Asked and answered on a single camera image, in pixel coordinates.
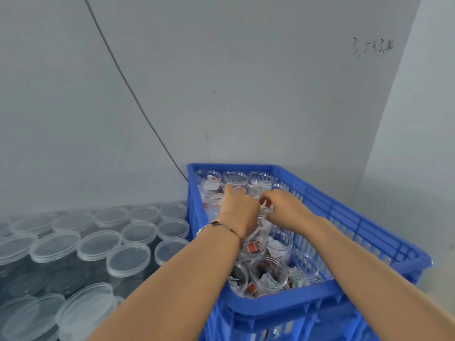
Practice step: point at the clear jar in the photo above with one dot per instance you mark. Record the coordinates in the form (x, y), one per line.
(262, 209)

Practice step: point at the person's right forearm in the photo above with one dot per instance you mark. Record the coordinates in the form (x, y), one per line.
(377, 287)

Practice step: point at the person's left forearm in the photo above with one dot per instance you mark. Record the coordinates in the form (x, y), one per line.
(170, 294)

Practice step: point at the person's right hand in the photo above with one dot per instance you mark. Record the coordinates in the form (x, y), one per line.
(291, 209)

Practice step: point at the blue slatted crate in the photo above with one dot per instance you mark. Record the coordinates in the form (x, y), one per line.
(234, 316)

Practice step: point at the group of lidded jars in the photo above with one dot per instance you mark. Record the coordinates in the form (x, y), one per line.
(92, 245)

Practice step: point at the person's left hand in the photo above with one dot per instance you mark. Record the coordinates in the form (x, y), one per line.
(238, 209)

